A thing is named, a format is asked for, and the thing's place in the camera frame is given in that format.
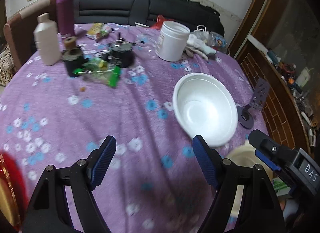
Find large cream plastic bowl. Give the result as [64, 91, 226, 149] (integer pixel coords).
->
[224, 140, 273, 226]

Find large white foam bowl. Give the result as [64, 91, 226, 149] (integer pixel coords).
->
[172, 73, 238, 148]

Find purple phone stand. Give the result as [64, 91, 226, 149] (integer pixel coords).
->
[236, 78, 270, 129]

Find purple floral tablecloth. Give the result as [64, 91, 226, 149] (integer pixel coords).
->
[1, 25, 253, 232]

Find green plastic wrapper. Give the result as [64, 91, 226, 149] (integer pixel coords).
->
[73, 58, 120, 88]

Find patterned blanket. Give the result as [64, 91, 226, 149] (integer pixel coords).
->
[0, 44, 15, 87]

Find black cylinder with spool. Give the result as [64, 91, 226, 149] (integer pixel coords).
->
[62, 36, 89, 78]

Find black round tin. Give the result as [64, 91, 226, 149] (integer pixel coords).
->
[107, 40, 135, 69]

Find wooden cabinet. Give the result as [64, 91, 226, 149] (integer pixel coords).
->
[229, 0, 319, 156]

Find white cloth gloves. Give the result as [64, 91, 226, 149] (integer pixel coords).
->
[185, 34, 217, 62]

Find beige plastic bottle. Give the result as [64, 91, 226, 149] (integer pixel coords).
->
[34, 13, 61, 66]

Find brown armchair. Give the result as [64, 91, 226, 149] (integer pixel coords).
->
[3, 0, 57, 72]

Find white plastic jar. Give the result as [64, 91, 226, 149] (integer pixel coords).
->
[155, 20, 190, 62]

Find yellow snack packet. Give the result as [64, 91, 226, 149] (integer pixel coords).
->
[86, 22, 113, 41]

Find red plastic bag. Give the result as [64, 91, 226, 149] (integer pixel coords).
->
[150, 15, 172, 30]

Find purple thermos bottle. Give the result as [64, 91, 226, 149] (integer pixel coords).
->
[56, 0, 75, 39]

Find black leather sofa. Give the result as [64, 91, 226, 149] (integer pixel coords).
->
[73, 0, 225, 35]

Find black DAS gripper handle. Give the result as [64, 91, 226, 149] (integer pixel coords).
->
[248, 129, 319, 196]

